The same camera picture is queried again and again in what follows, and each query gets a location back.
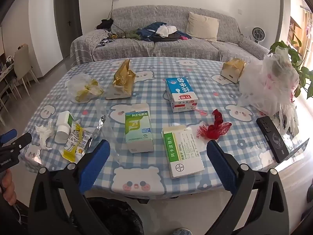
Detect dark grey door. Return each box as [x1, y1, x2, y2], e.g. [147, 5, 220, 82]
[54, 0, 82, 59]

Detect white floor fan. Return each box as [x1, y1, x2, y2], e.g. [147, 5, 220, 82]
[252, 26, 266, 45]

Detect black bag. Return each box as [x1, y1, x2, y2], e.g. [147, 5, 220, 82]
[96, 18, 114, 30]

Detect black white patterned cloth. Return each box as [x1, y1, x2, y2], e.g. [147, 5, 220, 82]
[96, 38, 113, 48]

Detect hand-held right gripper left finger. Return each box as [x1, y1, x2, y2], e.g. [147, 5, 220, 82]
[28, 139, 111, 235]

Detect person's left hand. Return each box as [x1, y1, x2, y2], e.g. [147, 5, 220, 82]
[0, 169, 17, 207]

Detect teal white medicine box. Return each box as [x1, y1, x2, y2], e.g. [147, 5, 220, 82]
[125, 103, 154, 154]

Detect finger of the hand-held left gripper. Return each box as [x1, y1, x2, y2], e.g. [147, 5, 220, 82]
[0, 133, 33, 153]
[0, 129, 17, 144]

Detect yellow sachet wrapper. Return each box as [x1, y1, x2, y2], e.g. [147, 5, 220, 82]
[61, 120, 94, 163]

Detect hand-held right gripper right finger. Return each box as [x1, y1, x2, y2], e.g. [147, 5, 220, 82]
[207, 139, 286, 235]

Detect olive green garment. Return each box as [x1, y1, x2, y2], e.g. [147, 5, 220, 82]
[123, 31, 142, 40]

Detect black clothes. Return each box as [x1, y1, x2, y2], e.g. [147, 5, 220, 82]
[152, 33, 181, 42]

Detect black-lined trash bin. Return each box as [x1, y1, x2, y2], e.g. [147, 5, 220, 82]
[70, 197, 145, 235]

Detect silver foil wrapper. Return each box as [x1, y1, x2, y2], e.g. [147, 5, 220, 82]
[92, 115, 107, 137]

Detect black smartphone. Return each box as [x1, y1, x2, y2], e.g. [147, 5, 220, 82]
[256, 116, 292, 164]

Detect white plastic bag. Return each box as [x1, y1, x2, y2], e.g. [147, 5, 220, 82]
[238, 47, 300, 135]

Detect grey covered sofa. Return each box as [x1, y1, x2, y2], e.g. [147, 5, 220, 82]
[70, 5, 271, 66]

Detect clear bag with gold wrapper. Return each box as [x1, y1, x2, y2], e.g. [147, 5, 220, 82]
[67, 74, 104, 103]

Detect blue white milk carton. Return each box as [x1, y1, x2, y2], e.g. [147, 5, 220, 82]
[165, 77, 198, 113]

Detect white tissue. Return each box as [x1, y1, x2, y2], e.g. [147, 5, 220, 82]
[35, 119, 55, 150]

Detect white garment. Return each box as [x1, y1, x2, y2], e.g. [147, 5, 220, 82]
[156, 25, 178, 37]

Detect gold tissue pack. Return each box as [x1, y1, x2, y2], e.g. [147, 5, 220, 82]
[106, 59, 136, 100]
[221, 58, 246, 84]

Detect dark blue jacket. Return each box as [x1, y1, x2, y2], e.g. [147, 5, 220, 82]
[136, 22, 192, 42]

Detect white green-striped medicine box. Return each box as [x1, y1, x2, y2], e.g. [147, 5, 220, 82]
[161, 124, 205, 179]

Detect black charger cable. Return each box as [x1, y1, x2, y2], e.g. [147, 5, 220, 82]
[109, 0, 119, 21]

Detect blue checked tablecloth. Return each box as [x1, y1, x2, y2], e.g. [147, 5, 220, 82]
[21, 57, 310, 199]

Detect red mesh net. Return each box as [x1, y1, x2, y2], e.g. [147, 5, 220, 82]
[196, 109, 232, 141]

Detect beige pillow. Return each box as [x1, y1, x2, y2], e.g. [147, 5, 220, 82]
[186, 12, 220, 41]

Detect clear plastic wrapper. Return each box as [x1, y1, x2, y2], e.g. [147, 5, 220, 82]
[95, 99, 125, 164]

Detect green potted plant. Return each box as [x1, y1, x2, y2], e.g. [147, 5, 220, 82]
[269, 33, 313, 99]

